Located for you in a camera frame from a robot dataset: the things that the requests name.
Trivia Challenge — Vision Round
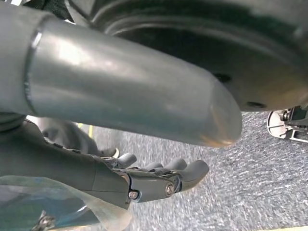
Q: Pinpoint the dark grey robot body shell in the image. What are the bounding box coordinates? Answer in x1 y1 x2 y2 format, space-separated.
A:
64 0 308 113

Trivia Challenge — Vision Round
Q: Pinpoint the grey metal robot foot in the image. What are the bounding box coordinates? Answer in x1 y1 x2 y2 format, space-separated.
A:
266 106 308 144

